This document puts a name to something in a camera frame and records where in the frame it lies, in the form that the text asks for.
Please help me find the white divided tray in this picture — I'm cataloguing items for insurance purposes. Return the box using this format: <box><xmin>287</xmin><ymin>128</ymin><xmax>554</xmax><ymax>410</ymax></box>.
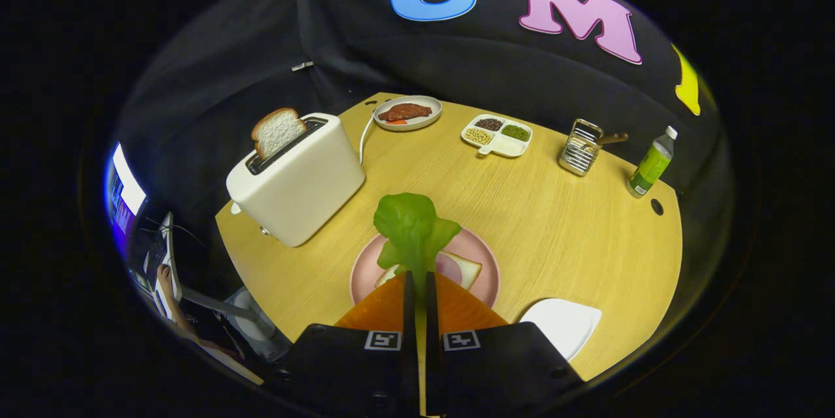
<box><xmin>461</xmin><ymin>113</ymin><xmax>534</xmax><ymax>158</ymax></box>

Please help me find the pink ham slice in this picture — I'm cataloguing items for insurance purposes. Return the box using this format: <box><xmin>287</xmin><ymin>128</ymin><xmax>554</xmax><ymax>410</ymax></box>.
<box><xmin>435</xmin><ymin>252</ymin><xmax>464</xmax><ymax>286</ymax></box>

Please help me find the white toaster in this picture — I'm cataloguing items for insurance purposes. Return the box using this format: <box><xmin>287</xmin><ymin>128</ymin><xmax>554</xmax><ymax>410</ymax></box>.
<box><xmin>226</xmin><ymin>112</ymin><xmax>366</xmax><ymax>248</ymax></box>

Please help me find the computer monitor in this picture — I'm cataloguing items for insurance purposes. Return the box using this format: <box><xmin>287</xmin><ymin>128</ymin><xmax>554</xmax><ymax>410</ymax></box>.
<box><xmin>104</xmin><ymin>142</ymin><xmax>147</xmax><ymax>259</ymax></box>

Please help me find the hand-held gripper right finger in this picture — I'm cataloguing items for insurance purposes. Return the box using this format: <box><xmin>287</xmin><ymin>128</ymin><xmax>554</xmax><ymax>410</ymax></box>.
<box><xmin>425</xmin><ymin>271</ymin><xmax>585</xmax><ymax>418</ymax></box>

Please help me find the white bread slice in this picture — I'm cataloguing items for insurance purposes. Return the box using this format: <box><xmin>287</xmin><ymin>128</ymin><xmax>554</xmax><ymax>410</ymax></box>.
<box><xmin>251</xmin><ymin>108</ymin><xmax>307</xmax><ymax>160</ymax></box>
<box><xmin>375</xmin><ymin>250</ymin><xmax>483</xmax><ymax>291</ymax></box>

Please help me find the green label plastic bottle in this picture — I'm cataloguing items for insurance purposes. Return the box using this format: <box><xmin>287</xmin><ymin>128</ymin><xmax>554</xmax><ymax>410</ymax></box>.
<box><xmin>626</xmin><ymin>126</ymin><xmax>678</xmax><ymax>199</ymax></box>

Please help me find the white power cord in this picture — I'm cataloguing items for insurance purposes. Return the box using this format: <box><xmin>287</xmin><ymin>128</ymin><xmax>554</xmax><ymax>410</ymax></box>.
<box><xmin>358</xmin><ymin>115</ymin><xmax>378</xmax><ymax>166</ymax></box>

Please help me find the pink round plate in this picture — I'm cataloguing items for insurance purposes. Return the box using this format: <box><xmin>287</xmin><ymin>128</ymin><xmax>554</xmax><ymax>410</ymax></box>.
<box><xmin>350</xmin><ymin>228</ymin><xmax>501</xmax><ymax>309</ymax></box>

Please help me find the black backdrop cloth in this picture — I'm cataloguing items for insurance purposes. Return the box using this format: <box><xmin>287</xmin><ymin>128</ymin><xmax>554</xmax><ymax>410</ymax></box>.
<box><xmin>114</xmin><ymin>0</ymin><xmax>735</xmax><ymax>262</ymax></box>

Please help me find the brown meat slice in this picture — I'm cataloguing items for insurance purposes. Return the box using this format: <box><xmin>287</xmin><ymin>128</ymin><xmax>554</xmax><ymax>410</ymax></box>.
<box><xmin>378</xmin><ymin>102</ymin><xmax>433</xmax><ymax>124</ymax></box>

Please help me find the grey round plate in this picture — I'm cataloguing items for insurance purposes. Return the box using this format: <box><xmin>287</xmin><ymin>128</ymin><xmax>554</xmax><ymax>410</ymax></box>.
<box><xmin>372</xmin><ymin>95</ymin><xmax>443</xmax><ymax>132</ymax></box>

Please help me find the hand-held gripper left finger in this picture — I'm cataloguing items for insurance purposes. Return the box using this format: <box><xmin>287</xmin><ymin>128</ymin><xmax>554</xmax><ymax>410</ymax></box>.
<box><xmin>277</xmin><ymin>271</ymin><xmax>418</xmax><ymax>418</ymax></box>

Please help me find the white plate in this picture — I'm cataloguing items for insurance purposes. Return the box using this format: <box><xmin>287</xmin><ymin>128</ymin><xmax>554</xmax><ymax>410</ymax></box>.
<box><xmin>519</xmin><ymin>298</ymin><xmax>603</xmax><ymax>363</ymax></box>

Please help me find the green lettuce leaf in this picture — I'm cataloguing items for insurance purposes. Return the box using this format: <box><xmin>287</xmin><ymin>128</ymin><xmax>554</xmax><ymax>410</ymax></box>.
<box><xmin>373</xmin><ymin>192</ymin><xmax>463</xmax><ymax>298</ymax></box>

